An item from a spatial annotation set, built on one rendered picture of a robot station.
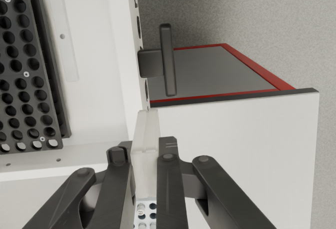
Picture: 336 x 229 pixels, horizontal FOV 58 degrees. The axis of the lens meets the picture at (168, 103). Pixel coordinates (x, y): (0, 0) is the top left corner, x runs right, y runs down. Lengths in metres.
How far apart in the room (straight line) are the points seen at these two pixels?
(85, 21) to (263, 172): 0.37
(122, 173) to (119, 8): 0.17
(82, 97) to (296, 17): 1.05
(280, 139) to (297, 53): 0.84
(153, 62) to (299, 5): 1.06
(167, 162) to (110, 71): 0.24
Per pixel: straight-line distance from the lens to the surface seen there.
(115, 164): 0.16
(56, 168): 0.39
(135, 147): 0.17
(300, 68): 1.36
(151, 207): 0.53
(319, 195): 1.67
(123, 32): 0.28
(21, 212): 0.62
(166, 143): 0.19
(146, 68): 0.30
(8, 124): 0.37
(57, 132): 0.36
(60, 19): 0.38
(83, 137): 0.42
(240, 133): 0.51
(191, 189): 0.16
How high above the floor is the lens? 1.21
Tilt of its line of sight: 71 degrees down
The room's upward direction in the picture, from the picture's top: 176 degrees clockwise
